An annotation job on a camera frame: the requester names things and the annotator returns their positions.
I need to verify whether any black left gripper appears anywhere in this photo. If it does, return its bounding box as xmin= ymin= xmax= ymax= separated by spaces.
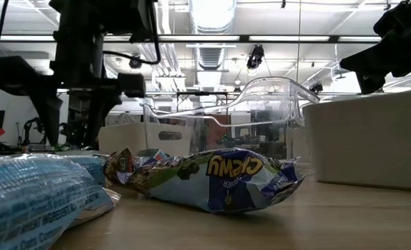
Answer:
xmin=0 ymin=33 xmax=146 ymax=149

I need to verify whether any blue silver granola bar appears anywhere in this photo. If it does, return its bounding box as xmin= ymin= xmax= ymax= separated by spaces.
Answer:
xmin=135 ymin=148 xmax=170 ymax=161
xmin=61 ymin=154 xmax=106 ymax=187
xmin=0 ymin=152 xmax=122 ymax=250

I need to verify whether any brown red granola bar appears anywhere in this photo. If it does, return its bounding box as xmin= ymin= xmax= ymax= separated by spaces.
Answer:
xmin=103 ymin=148 xmax=137 ymax=185

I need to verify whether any blue Chewy granola bar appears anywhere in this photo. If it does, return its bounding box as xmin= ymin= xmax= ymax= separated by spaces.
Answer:
xmin=127 ymin=147 xmax=305 ymax=215

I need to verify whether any white plastic bin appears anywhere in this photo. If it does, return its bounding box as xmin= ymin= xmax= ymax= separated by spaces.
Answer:
xmin=301 ymin=89 xmax=411 ymax=192

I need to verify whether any thin vertical pole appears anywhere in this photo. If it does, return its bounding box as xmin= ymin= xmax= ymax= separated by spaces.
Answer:
xmin=297 ymin=0 xmax=302 ymax=84

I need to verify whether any clear plastic bin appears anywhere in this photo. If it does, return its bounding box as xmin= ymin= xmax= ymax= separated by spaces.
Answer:
xmin=142 ymin=76 xmax=321 ymax=174

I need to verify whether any black overhead light bar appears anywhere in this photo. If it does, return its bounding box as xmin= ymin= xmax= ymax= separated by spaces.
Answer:
xmin=0 ymin=33 xmax=382 ymax=44

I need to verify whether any red brown panel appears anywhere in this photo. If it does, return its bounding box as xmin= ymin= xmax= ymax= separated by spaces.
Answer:
xmin=205 ymin=116 xmax=233 ymax=151

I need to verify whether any white bin with handle slot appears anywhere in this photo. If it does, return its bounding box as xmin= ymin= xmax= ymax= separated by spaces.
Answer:
xmin=97 ymin=121 xmax=192 ymax=158

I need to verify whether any black background workstation frame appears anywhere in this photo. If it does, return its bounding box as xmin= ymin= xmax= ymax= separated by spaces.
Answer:
xmin=56 ymin=90 xmax=248 ymax=147

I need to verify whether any silver ventilation duct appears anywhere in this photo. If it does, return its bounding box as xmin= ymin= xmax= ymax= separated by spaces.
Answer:
xmin=187 ymin=0 xmax=237 ymax=70

